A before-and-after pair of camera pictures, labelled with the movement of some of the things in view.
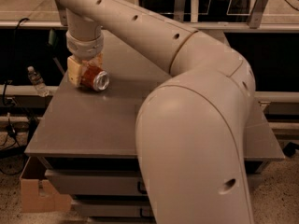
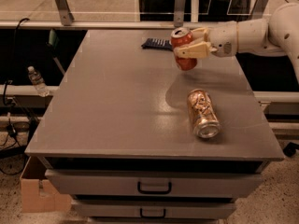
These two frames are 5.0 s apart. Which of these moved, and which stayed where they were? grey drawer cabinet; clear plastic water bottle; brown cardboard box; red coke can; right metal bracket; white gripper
Moved: red coke can; white gripper
Stayed: clear plastic water bottle; brown cardboard box; grey drawer cabinet; right metal bracket
